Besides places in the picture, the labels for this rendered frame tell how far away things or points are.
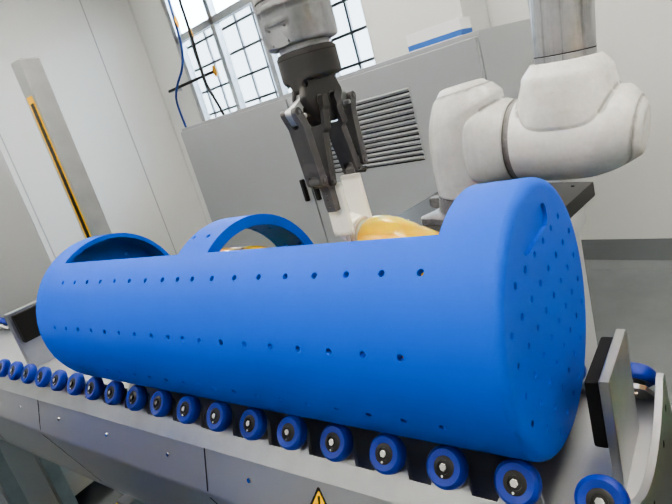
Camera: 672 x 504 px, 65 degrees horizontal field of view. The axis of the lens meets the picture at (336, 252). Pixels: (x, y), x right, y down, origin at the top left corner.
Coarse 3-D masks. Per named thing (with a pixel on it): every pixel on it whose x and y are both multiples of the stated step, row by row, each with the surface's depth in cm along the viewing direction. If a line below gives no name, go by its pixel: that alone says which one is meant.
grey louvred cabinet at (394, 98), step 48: (432, 48) 203; (480, 48) 191; (528, 48) 217; (288, 96) 265; (384, 96) 224; (432, 96) 209; (192, 144) 336; (240, 144) 303; (288, 144) 276; (384, 144) 234; (240, 192) 321; (288, 192) 291; (384, 192) 245; (432, 192) 227; (240, 240) 342; (336, 240) 280
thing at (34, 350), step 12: (12, 312) 131; (24, 312) 131; (12, 324) 130; (24, 324) 131; (36, 324) 133; (24, 336) 131; (36, 336) 133; (24, 348) 132; (36, 348) 134; (36, 360) 134; (48, 360) 137
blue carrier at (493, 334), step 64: (512, 192) 48; (64, 256) 97; (128, 256) 110; (192, 256) 71; (256, 256) 63; (320, 256) 56; (384, 256) 51; (448, 256) 47; (512, 256) 45; (576, 256) 62; (64, 320) 89; (128, 320) 77; (192, 320) 67; (256, 320) 60; (320, 320) 54; (384, 320) 49; (448, 320) 45; (512, 320) 44; (576, 320) 60; (192, 384) 74; (256, 384) 63; (320, 384) 56; (384, 384) 51; (448, 384) 46; (512, 384) 44; (576, 384) 59; (512, 448) 47
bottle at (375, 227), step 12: (372, 216) 68; (384, 216) 67; (396, 216) 67; (360, 228) 68; (372, 228) 66; (384, 228) 65; (396, 228) 65; (408, 228) 65; (420, 228) 65; (360, 240) 67
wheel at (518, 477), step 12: (504, 468) 51; (516, 468) 51; (528, 468) 50; (504, 480) 51; (516, 480) 50; (528, 480) 50; (540, 480) 50; (504, 492) 51; (516, 492) 50; (528, 492) 50; (540, 492) 50
